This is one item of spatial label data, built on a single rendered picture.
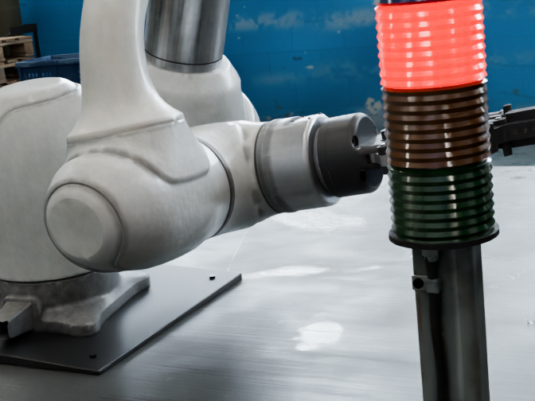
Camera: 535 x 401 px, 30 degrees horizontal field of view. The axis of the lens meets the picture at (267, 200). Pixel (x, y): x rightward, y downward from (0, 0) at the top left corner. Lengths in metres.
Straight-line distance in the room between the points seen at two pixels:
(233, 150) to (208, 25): 0.33
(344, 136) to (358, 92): 6.02
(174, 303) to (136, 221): 0.45
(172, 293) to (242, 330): 0.16
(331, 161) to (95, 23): 0.24
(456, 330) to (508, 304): 0.55
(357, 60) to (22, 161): 5.82
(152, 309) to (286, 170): 0.36
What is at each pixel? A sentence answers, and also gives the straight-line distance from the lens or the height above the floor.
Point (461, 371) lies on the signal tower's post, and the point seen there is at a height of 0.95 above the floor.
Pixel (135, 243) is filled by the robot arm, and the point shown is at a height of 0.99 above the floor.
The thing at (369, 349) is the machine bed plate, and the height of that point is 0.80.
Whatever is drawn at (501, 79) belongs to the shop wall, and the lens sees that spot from 6.60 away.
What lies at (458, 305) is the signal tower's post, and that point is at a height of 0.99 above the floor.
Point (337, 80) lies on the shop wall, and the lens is 6.96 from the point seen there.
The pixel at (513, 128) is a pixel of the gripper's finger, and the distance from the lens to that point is 0.86.
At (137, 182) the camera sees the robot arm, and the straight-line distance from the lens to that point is 0.79.
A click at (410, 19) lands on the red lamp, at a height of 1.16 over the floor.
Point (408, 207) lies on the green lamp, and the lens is 0.57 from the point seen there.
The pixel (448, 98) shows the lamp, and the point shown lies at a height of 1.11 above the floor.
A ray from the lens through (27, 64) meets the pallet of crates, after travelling 6.25.
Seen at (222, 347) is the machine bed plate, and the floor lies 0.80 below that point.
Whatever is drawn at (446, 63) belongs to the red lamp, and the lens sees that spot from 0.55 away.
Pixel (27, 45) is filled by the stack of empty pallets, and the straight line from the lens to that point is 7.51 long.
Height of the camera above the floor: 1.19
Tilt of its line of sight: 13 degrees down
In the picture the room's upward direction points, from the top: 6 degrees counter-clockwise
